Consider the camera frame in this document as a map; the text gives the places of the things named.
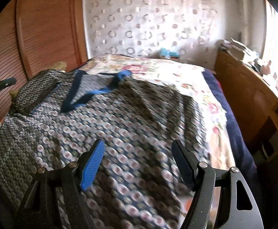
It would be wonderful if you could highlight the wooden headboard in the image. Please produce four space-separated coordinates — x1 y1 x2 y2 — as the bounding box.
0 0 88 121

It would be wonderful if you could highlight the navy circle patterned garment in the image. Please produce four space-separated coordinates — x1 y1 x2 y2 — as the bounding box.
0 70 210 228

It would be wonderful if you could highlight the blue tissue box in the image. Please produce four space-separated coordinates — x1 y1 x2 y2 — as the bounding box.
159 48 180 60

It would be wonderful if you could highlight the long wooden cabinet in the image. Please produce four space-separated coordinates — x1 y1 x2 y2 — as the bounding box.
214 49 278 161

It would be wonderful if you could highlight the stack of papers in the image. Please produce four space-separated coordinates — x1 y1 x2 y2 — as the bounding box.
221 38 259 63

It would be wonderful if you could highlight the circle patterned curtain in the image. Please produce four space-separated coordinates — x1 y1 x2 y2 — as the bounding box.
82 0 229 65

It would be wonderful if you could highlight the pink figurine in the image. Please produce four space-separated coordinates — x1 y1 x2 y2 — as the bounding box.
260 60 272 76

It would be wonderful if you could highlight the floral bed quilt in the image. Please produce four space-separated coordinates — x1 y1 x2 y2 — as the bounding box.
80 54 257 184

